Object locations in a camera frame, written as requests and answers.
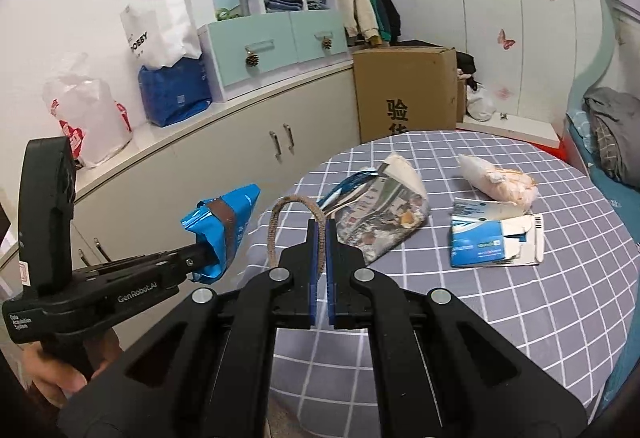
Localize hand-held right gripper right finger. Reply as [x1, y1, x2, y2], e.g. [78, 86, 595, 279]
[325, 218, 588, 438]

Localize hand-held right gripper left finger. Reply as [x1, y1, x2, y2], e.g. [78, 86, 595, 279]
[57, 218, 325, 438]

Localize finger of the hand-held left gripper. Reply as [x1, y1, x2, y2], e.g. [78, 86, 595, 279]
[165, 242, 222, 290]

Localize brown rope handle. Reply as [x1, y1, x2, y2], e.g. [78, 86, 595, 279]
[269, 195, 329, 269]

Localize blue snack packet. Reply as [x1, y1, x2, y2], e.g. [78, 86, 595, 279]
[180, 184, 262, 283]

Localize newspaper print paper bag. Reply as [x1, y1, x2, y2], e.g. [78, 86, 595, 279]
[332, 151, 431, 267]

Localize blue white plastic wrapper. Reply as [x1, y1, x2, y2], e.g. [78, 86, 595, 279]
[317, 168, 382, 215]

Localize torn blue white carton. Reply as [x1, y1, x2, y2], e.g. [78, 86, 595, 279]
[450, 199, 545, 268]

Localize white plastic bag pink contents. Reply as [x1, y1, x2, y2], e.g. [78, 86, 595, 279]
[456, 154, 540, 207]

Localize person's left hand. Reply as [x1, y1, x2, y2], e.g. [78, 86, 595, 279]
[22, 332, 122, 407]

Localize white red plastic bag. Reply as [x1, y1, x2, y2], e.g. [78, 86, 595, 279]
[42, 53, 133, 169]

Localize white low cabinet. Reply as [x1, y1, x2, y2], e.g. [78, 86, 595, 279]
[0, 57, 363, 369]

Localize blue plastic pack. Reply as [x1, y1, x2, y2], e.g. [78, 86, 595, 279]
[138, 55, 213, 127]

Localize grey checked tablecloth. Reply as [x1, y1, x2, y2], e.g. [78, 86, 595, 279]
[235, 130, 639, 438]

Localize large cardboard box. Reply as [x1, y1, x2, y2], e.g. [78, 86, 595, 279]
[351, 46, 458, 145]

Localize small cardboard box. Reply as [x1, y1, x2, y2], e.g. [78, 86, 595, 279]
[456, 77, 469, 123]

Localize white paper shopping bag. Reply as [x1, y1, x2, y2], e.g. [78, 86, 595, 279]
[120, 0, 203, 69]

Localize teal drawer unit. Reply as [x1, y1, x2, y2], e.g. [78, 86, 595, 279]
[197, 10, 349, 101]

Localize small white plastic bag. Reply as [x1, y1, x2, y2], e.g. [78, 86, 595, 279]
[466, 84, 497, 121]

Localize white step board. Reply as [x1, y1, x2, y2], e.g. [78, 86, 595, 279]
[462, 114, 560, 149]

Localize dark hanging jacket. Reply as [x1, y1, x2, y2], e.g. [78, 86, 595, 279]
[374, 0, 402, 44]

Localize green hanging jacket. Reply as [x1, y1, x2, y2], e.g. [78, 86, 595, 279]
[363, 0, 389, 44]

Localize blue bed sheet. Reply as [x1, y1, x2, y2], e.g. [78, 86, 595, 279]
[565, 110, 640, 419]

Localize grey duvet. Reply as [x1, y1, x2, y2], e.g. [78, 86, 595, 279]
[584, 87, 640, 184]

